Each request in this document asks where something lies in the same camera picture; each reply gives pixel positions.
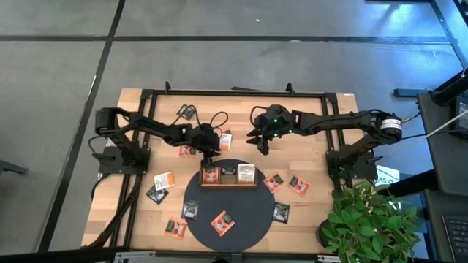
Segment wooden tea organizer box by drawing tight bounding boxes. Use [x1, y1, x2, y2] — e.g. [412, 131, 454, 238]
[198, 166, 259, 189]

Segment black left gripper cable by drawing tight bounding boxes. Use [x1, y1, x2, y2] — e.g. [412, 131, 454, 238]
[170, 104, 230, 134]

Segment yellow cable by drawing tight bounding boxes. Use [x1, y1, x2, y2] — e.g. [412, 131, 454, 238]
[401, 111, 422, 123]

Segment black plant pot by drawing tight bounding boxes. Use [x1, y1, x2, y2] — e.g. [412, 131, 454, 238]
[316, 218, 339, 249]

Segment black stand pole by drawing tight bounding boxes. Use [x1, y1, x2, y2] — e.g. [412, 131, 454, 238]
[429, 67, 468, 107]

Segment black metal table frame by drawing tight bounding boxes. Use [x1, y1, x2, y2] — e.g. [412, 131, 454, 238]
[82, 80, 348, 263]

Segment black base cable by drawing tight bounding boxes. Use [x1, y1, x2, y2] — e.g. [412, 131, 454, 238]
[87, 134, 110, 164]

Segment grey furniture foot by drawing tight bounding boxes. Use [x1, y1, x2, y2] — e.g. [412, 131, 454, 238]
[0, 159, 29, 177]

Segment black keyboard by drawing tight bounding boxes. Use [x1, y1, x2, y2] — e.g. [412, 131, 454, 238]
[441, 214, 468, 262]

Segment white Tazo tea packet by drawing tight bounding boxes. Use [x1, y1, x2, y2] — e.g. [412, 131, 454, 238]
[219, 131, 233, 152]
[238, 164, 257, 184]
[153, 171, 176, 191]

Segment white cable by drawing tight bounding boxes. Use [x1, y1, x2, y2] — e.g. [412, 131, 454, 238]
[425, 108, 468, 140]

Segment black crossbar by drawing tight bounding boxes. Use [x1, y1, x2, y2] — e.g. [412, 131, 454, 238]
[0, 246, 124, 263]

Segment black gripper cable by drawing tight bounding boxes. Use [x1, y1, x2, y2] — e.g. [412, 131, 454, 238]
[170, 104, 230, 134]
[249, 105, 271, 128]

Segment teal metal bracket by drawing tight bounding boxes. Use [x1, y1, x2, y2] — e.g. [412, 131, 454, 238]
[393, 88, 429, 98]

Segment white paper sign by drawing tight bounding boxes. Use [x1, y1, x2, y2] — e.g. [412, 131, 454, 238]
[375, 164, 401, 186]

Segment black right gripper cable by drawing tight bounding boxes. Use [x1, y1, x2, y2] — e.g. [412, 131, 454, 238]
[249, 105, 271, 128]

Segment round dark woven placemat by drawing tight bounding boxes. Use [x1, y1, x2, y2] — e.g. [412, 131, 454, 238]
[183, 158, 276, 253]

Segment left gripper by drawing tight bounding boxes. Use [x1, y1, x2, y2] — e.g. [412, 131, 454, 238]
[190, 123, 222, 168]

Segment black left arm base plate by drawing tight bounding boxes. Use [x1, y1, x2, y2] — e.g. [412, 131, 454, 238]
[97, 145, 151, 175]

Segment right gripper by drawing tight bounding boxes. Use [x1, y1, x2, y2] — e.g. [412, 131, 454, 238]
[246, 104, 295, 156]

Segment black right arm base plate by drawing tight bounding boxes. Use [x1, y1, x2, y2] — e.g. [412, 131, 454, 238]
[326, 150, 378, 180]

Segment black stand bar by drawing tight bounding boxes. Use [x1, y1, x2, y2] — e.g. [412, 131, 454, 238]
[376, 168, 439, 199]

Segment black power cable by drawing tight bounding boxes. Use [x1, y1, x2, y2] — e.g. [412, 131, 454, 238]
[400, 129, 468, 142]

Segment green leafy plant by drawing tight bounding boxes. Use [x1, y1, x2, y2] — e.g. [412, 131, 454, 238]
[323, 178, 422, 263]

